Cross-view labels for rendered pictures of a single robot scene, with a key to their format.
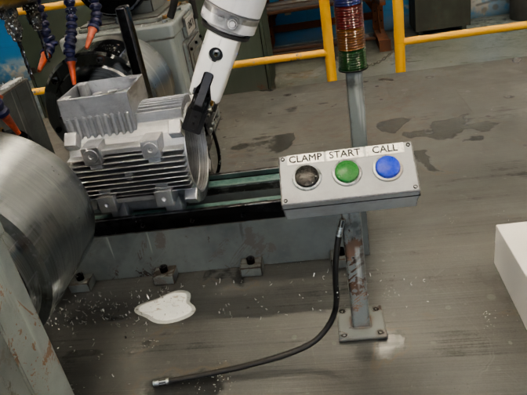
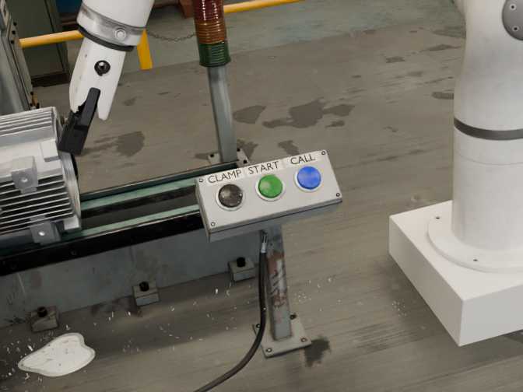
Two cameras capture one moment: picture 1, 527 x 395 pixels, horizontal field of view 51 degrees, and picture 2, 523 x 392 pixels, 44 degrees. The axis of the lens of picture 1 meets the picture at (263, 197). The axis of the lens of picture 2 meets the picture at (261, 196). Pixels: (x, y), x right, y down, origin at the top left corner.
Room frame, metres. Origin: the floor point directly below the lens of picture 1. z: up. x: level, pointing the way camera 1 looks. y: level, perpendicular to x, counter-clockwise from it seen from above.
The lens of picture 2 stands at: (-0.01, 0.14, 1.47)
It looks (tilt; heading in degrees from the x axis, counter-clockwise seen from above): 32 degrees down; 339
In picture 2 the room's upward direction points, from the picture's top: 6 degrees counter-clockwise
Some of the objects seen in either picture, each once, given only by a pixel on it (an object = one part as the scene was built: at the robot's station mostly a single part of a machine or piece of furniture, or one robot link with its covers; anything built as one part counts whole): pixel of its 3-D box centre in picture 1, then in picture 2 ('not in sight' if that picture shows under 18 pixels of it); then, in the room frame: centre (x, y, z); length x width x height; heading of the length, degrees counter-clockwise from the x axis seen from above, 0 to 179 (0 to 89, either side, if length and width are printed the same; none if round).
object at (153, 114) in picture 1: (143, 154); (1, 181); (0.93, 0.20, 1.01); 0.20 x 0.19 x 0.19; 81
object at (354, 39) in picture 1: (350, 37); (210, 27); (1.17, -0.24, 1.10); 0.06 x 0.06 x 0.04
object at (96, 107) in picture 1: (107, 106); not in sight; (0.94, 0.24, 1.11); 0.12 x 0.11 x 0.07; 81
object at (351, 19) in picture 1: (348, 15); (207, 5); (1.17, -0.24, 1.14); 0.06 x 0.06 x 0.04
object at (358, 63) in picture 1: (352, 58); (213, 50); (1.17, -0.24, 1.05); 0.06 x 0.06 x 0.04
